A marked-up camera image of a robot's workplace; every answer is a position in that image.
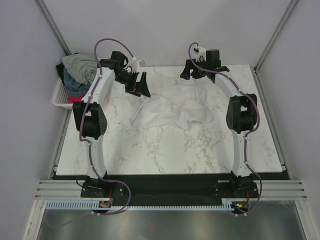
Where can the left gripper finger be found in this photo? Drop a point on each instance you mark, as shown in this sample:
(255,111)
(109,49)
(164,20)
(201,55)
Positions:
(132,90)
(143,86)

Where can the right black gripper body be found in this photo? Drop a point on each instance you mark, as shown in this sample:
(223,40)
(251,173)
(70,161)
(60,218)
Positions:
(197,74)

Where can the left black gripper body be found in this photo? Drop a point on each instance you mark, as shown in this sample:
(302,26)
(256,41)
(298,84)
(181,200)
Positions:
(130,79)

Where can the white t shirt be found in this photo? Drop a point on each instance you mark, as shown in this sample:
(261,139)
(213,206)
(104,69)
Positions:
(172,102)

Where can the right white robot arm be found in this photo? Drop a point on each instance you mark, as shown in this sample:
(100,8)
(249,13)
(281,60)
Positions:
(242,116)

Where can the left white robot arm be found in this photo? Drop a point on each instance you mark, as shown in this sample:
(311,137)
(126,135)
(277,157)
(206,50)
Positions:
(91,122)

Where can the grey t shirt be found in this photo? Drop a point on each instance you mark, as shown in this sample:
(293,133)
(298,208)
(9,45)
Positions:
(81,67)

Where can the teal t shirt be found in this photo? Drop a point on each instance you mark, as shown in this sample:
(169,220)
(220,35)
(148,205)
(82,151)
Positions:
(74,88)

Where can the red t shirt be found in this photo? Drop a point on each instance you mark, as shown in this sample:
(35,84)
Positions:
(73,99)

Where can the white plastic basket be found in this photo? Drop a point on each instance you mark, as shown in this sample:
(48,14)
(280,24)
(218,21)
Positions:
(60,96)

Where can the black t shirt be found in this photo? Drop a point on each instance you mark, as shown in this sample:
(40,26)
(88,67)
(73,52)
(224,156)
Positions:
(60,71)

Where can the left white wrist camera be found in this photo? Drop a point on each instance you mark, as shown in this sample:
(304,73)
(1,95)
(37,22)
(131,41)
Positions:
(135,64)

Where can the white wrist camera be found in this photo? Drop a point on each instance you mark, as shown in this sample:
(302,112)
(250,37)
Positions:
(200,53)
(135,64)

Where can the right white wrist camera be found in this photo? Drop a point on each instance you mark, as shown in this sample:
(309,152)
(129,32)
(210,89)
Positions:
(200,53)

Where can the right aluminium frame post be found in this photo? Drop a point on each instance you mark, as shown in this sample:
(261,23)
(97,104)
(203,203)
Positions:
(276,33)

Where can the aluminium frame post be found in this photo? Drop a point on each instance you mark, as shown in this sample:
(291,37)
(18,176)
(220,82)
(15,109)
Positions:
(53,26)
(276,33)

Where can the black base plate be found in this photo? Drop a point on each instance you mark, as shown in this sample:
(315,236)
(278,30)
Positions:
(167,189)

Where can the left aluminium frame post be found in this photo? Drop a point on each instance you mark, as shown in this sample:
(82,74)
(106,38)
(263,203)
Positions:
(53,26)

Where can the aluminium front rail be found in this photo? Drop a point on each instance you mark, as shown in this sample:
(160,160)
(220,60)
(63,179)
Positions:
(272,190)

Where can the white slotted cable duct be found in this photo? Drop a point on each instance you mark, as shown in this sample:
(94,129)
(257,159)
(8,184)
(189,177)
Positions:
(99,205)

